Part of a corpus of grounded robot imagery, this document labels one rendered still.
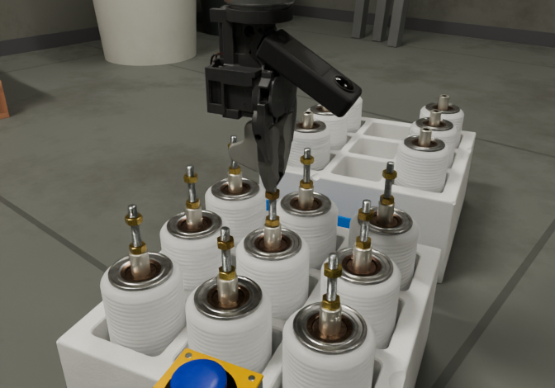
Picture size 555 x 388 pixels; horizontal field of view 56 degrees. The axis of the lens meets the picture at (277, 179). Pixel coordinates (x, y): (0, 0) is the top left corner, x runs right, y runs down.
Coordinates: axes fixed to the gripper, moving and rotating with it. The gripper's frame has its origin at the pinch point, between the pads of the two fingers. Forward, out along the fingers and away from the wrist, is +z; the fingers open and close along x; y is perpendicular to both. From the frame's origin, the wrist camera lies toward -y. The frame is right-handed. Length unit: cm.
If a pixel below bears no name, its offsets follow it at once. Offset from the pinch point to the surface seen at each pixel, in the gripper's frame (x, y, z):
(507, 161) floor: -104, -28, 34
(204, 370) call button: 28.3, -6.9, 1.5
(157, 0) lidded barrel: -162, 135, 3
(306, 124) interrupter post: -42.1, 12.3, 8.4
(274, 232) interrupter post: 0.9, 0.0, 6.9
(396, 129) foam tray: -72, -1, 17
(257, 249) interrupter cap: 2.5, 1.7, 9.0
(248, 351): 14.7, -3.2, 13.1
